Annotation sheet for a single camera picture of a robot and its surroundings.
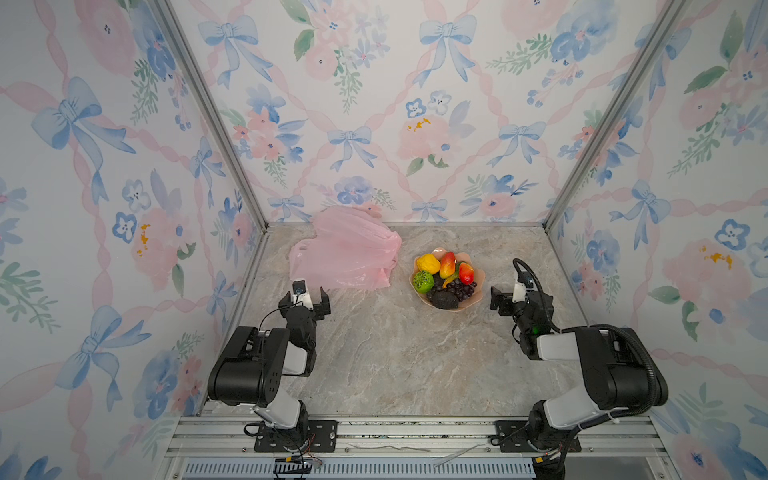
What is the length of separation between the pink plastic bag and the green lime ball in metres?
0.12

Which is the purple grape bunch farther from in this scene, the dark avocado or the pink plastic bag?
the pink plastic bag

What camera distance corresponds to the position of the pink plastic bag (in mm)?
996

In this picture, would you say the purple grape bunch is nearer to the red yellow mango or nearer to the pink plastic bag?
the red yellow mango

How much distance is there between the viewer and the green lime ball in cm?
94
